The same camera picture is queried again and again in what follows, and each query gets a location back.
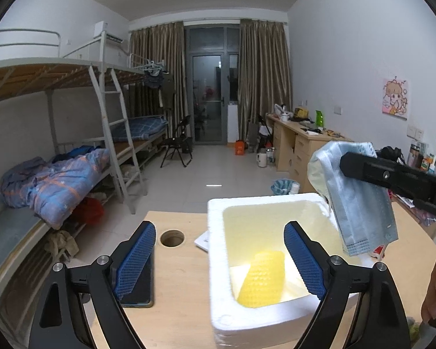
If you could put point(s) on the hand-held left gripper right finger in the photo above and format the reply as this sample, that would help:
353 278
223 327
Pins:
305 258

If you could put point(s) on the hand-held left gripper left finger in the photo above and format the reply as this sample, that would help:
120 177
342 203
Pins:
136 258

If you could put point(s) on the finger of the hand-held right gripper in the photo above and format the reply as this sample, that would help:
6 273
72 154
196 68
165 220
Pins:
385 174

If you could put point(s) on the pleated face mask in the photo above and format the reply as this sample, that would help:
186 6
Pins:
318 171
359 207

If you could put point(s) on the white foam box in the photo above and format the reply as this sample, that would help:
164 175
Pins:
218 261

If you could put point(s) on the green soft item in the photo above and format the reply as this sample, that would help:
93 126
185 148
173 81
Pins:
415 329

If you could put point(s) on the black headphones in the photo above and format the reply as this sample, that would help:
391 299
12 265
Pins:
390 152

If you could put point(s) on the black smartphone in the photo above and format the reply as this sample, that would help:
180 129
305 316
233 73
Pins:
143 291

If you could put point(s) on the dark thermos cup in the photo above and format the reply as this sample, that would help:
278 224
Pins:
415 156

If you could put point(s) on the red cloth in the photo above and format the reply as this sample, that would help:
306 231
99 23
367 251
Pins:
89 212

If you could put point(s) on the white paper card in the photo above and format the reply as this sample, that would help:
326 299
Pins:
202 240

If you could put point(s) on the blue trash bin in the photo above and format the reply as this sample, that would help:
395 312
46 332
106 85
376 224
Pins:
281 187

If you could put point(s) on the red snack packet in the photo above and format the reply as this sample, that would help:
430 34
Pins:
379 251

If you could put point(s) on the beige cloth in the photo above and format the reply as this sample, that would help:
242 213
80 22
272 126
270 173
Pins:
61 245

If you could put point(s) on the wooden desk with drawers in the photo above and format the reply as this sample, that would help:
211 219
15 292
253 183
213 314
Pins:
301 149

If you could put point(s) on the yellow box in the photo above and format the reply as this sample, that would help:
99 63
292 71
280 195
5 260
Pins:
301 112

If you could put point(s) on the blue plaid blanket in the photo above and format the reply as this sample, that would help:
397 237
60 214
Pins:
65 181

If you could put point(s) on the white thermos jug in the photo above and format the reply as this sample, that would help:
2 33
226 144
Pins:
262 160

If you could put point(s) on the white metal bunk bed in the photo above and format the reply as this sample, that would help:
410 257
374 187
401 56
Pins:
145 141
40 80

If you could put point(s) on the black folding chair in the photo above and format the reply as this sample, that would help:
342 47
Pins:
178 145

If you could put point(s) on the orange container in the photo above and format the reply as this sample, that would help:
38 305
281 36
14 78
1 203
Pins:
239 148

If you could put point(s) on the blue plaid bed sheet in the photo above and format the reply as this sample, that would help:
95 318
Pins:
141 127

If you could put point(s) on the white cabinet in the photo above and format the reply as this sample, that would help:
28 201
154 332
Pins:
233 123

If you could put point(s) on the brown curtain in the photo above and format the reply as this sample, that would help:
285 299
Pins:
265 72
156 43

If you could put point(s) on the glass balcony door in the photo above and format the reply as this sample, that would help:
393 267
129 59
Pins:
207 98

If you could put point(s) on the hanging dark clothes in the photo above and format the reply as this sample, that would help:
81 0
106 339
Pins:
156 80

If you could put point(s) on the white air conditioner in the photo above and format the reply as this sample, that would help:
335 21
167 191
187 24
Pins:
109 31

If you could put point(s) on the cartoon wall poster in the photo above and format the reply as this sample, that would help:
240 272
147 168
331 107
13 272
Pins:
395 98

